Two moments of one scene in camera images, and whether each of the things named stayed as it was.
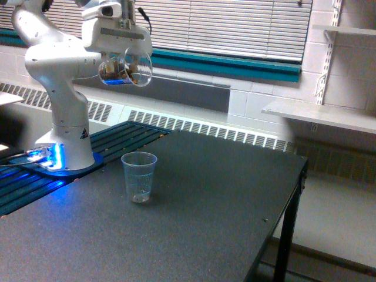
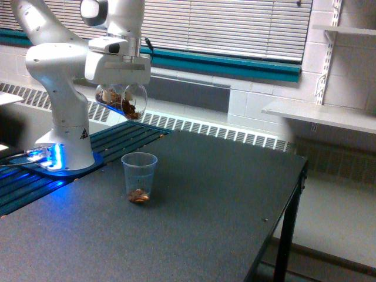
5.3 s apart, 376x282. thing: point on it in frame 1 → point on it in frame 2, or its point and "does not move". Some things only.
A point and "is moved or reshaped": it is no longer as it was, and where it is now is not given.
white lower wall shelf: [358, 119] does not move
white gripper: [110, 27] → [111, 63]
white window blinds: [275, 29] does not move
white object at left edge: [7, 98] does not move
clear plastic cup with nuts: [134, 69] is moved or reshaped
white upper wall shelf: [349, 30] does not move
